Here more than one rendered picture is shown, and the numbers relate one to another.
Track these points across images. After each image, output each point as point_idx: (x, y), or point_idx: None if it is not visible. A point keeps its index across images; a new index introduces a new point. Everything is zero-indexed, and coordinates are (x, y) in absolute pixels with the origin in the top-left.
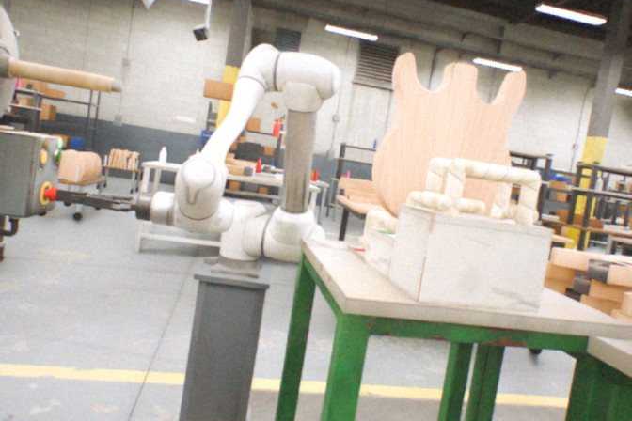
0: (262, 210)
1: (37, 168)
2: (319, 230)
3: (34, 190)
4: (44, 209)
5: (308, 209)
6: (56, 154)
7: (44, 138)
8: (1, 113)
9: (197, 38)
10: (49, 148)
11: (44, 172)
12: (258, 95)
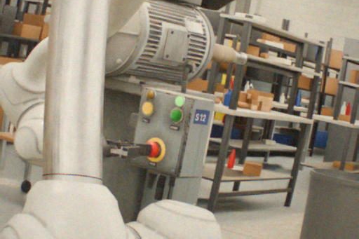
0: (140, 213)
1: (139, 118)
2: (11, 217)
3: (135, 138)
4: (153, 166)
5: (49, 180)
6: (172, 111)
7: (148, 90)
8: (115, 64)
9: None
10: (160, 103)
11: (152, 125)
12: None
